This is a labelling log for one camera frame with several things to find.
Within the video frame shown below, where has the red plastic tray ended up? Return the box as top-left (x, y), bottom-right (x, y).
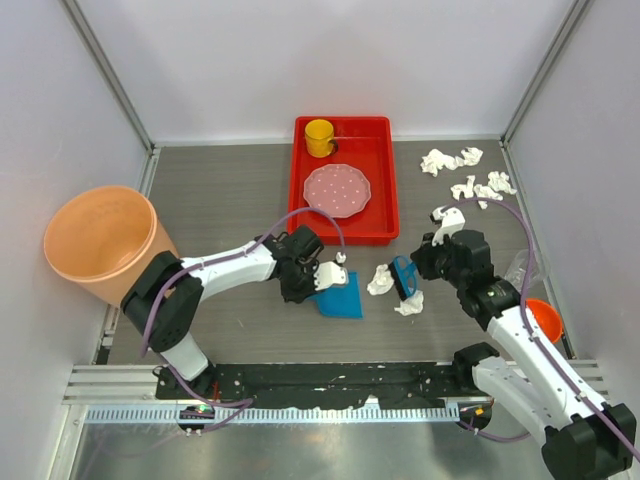
top-left (288, 116), bottom-right (400, 246)

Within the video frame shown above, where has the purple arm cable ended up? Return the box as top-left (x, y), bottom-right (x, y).
top-left (457, 196), bottom-right (640, 464)
top-left (139, 206), bottom-right (347, 436)

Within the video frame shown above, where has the blue plastic dustpan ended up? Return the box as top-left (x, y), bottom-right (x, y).
top-left (310, 271), bottom-right (364, 320)

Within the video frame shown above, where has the orange bowl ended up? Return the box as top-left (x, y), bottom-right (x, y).
top-left (526, 298), bottom-right (564, 343)

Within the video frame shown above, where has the yellow mug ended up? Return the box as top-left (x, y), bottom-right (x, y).
top-left (304, 119), bottom-right (339, 158)

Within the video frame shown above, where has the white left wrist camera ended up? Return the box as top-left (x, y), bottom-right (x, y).
top-left (313, 252), bottom-right (349, 292)

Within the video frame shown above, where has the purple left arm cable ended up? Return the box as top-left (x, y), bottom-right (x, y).
top-left (139, 206), bottom-right (347, 436)

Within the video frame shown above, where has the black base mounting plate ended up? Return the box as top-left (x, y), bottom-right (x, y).
top-left (188, 362), bottom-right (487, 410)

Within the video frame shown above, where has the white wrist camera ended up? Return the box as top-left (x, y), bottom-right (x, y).
top-left (313, 252), bottom-right (349, 292)
top-left (430, 206), bottom-right (466, 246)

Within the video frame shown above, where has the white slotted cable duct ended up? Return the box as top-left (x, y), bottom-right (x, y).
top-left (85, 403), bottom-right (460, 426)

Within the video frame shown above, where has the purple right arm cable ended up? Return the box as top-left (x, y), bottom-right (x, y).
top-left (457, 196), bottom-right (640, 464)

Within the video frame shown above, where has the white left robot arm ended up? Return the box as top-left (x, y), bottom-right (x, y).
top-left (120, 225), bottom-right (324, 399)

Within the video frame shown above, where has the clear plastic cup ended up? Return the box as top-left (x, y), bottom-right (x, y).
top-left (504, 249), bottom-right (548, 293)

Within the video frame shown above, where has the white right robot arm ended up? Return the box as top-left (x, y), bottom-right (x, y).
top-left (410, 230), bottom-right (638, 479)

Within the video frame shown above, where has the orange plastic waste bucket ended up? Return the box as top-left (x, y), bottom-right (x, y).
top-left (44, 185), bottom-right (179, 306)

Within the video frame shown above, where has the pink dotted plate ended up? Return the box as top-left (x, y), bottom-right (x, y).
top-left (303, 164), bottom-right (372, 219)

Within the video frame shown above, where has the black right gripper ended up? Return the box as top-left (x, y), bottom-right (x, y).
top-left (411, 229), bottom-right (467, 289)

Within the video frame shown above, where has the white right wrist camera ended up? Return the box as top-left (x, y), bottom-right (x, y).
top-left (430, 206), bottom-right (466, 246)

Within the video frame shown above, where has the blue hand brush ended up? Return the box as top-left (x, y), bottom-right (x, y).
top-left (388, 255), bottom-right (417, 301)

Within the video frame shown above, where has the white paper scrap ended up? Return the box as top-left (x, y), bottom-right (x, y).
top-left (488, 171), bottom-right (517, 196)
top-left (454, 147), bottom-right (484, 167)
top-left (394, 290), bottom-right (424, 317)
top-left (450, 175), bottom-right (476, 201)
top-left (474, 184), bottom-right (503, 201)
top-left (367, 264), bottom-right (394, 296)
top-left (420, 149), bottom-right (458, 177)

